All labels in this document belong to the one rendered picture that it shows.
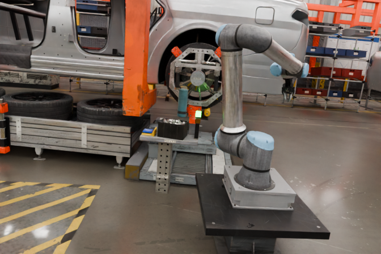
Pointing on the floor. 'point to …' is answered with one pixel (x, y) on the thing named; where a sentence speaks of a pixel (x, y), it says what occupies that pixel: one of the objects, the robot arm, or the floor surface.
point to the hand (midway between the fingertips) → (288, 100)
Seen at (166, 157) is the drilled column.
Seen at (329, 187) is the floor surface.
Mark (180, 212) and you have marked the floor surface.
